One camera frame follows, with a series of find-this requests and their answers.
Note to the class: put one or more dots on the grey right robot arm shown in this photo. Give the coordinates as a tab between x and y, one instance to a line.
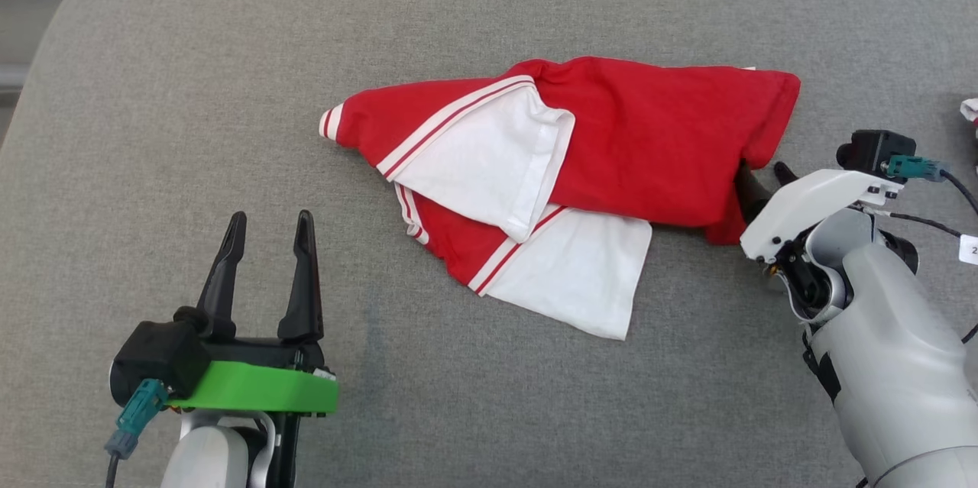
894	350

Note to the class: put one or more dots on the white paper label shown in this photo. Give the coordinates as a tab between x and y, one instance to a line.
970	250

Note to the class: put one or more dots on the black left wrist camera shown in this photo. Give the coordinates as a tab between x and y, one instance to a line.
157	358

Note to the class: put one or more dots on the red and white shirt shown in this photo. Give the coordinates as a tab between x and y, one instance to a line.
649	137

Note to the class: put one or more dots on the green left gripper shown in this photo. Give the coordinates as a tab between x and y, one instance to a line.
260	389

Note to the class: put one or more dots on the grey fabric sofa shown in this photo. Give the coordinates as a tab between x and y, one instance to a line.
229	129

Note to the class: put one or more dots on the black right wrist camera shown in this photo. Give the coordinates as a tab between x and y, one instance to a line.
875	150

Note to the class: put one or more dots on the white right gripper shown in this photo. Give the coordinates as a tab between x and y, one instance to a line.
810	201

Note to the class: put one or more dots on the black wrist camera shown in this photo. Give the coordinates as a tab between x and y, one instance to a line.
157	358
875	150

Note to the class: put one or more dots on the red shorts with white stripe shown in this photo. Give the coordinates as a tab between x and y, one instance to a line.
970	108

